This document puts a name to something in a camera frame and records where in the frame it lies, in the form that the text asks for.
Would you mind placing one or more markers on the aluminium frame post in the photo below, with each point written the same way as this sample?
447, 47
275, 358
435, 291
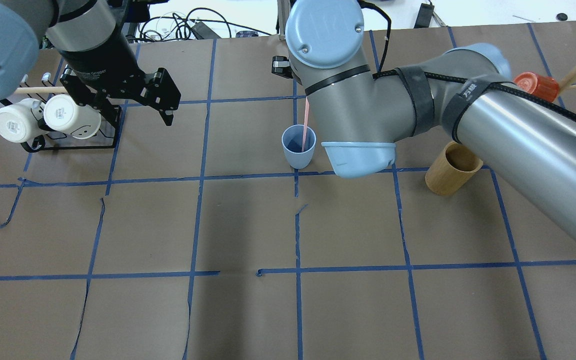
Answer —
283, 13

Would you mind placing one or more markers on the white mug rack end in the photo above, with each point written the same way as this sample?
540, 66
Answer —
20, 122
62, 114

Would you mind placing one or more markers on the black power adapter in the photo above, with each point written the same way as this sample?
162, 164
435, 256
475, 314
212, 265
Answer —
201, 31

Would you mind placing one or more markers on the wooden rack dowel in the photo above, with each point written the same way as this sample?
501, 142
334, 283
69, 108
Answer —
41, 90

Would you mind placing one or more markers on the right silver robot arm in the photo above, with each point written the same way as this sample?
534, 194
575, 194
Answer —
467, 91

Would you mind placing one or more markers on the light blue plastic cup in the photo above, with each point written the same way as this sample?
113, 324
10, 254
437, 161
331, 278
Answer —
298, 144

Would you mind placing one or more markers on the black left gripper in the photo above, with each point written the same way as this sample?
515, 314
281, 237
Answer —
99, 63

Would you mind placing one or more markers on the pink chopstick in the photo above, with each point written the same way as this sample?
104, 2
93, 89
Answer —
305, 125

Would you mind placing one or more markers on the black wire mug rack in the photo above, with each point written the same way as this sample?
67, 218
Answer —
105, 139

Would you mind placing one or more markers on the bamboo chopstick holder cup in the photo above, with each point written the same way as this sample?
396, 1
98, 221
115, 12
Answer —
451, 169

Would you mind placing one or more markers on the white mug far rack end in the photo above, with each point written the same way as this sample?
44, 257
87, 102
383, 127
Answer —
62, 114

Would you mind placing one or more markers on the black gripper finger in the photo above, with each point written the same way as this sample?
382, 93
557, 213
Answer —
281, 66

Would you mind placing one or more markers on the orange cup on stand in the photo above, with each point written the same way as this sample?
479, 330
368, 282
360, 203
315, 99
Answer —
541, 86

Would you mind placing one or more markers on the white mug near rack end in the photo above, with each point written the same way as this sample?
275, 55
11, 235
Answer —
20, 122

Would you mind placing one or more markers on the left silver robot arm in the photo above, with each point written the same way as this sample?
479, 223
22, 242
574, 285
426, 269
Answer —
71, 25

